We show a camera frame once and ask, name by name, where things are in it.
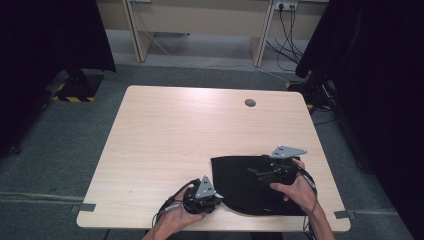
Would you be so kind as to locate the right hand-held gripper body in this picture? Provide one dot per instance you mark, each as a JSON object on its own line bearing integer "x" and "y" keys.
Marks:
{"x": 283, "y": 166}

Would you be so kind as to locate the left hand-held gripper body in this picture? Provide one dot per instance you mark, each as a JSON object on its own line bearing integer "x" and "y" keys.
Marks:
{"x": 200, "y": 196}

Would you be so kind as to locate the black garment with white trim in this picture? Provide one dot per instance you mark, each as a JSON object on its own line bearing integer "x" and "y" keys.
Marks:
{"x": 236, "y": 186}

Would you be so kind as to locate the person's left hand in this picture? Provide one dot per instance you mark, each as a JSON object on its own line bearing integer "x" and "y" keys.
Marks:
{"x": 178, "y": 218}

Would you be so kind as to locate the person's right hand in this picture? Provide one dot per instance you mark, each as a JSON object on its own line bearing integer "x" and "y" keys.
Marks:
{"x": 300, "y": 193}

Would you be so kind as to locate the grey floor tape piece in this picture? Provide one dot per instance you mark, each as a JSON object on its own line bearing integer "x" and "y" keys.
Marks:
{"x": 83, "y": 208}
{"x": 344, "y": 214}

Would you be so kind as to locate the black stand base striped tape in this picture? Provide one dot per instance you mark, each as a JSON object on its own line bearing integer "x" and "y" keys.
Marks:
{"x": 315, "y": 93}
{"x": 78, "y": 88}

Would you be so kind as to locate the black curtain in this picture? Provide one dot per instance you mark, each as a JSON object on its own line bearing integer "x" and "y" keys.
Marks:
{"x": 40, "y": 50}
{"x": 383, "y": 100}

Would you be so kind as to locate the white wall power outlet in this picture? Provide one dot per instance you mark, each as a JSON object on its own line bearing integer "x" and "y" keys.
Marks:
{"x": 286, "y": 4}

